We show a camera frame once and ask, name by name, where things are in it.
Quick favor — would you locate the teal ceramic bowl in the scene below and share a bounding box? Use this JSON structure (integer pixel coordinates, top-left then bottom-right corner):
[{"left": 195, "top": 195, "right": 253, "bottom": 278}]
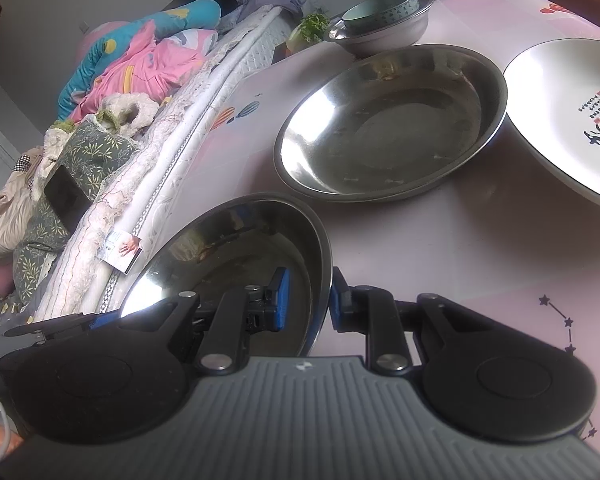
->
[{"left": 340, "top": 0, "right": 420, "bottom": 31}]

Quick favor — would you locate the deep steel bowl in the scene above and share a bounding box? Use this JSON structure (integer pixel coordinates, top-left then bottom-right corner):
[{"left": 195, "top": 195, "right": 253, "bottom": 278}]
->
[{"left": 322, "top": 0, "right": 435, "bottom": 60}]

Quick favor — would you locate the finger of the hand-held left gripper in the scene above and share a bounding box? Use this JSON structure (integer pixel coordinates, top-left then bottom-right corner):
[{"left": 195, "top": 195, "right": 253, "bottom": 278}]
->
[{"left": 2, "top": 309, "right": 124, "bottom": 345}]

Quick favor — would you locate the black phone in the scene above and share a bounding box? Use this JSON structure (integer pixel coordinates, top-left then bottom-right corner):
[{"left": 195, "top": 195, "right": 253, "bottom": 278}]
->
[{"left": 42, "top": 163, "right": 94, "bottom": 234}]

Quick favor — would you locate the beige cloth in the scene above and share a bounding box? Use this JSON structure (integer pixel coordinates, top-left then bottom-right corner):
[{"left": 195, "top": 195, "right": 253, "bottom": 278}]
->
[{"left": 0, "top": 145, "right": 47, "bottom": 267}]

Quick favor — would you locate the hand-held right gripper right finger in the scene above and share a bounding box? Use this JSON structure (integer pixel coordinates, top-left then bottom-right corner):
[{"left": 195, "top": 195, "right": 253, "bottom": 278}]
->
[{"left": 328, "top": 267, "right": 462, "bottom": 375}]

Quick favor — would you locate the white printed plate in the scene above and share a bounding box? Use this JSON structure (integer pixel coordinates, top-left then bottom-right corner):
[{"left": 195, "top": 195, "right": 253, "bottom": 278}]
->
[{"left": 503, "top": 37, "right": 600, "bottom": 217}]

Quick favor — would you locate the large shallow steel basin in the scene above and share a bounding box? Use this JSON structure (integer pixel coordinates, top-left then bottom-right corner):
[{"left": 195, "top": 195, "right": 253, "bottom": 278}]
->
[{"left": 273, "top": 44, "right": 510, "bottom": 205}]

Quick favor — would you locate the small printed card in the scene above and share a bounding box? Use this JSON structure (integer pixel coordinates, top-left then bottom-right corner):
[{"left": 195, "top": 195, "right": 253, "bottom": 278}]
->
[{"left": 97, "top": 229, "right": 144, "bottom": 276}]

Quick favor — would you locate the pink printed tablecloth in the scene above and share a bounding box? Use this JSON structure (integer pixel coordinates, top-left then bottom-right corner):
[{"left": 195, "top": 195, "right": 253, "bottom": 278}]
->
[{"left": 105, "top": 0, "right": 600, "bottom": 456}]

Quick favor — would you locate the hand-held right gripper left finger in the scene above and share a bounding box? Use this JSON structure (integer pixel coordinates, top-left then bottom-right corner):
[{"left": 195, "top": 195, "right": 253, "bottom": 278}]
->
[{"left": 150, "top": 267, "right": 292, "bottom": 375}]

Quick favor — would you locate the green leaf print pillow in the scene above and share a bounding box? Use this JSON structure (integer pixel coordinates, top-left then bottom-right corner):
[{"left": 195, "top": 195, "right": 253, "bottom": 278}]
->
[{"left": 11, "top": 120, "right": 142, "bottom": 307}]

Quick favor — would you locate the green lettuce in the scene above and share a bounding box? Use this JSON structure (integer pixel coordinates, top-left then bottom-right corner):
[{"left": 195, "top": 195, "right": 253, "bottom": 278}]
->
[{"left": 284, "top": 12, "right": 331, "bottom": 54}]

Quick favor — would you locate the wide steel bowl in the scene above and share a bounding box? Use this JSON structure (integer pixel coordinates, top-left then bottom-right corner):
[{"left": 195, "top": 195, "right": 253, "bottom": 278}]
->
[{"left": 119, "top": 192, "right": 335, "bottom": 362}]

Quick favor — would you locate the cream fleece cloth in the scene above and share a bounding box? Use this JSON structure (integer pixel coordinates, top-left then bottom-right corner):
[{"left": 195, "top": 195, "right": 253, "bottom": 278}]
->
[{"left": 44, "top": 91, "right": 157, "bottom": 147}]

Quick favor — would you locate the grey clothing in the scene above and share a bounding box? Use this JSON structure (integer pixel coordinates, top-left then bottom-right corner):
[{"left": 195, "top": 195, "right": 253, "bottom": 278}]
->
[{"left": 235, "top": 0, "right": 314, "bottom": 22}]

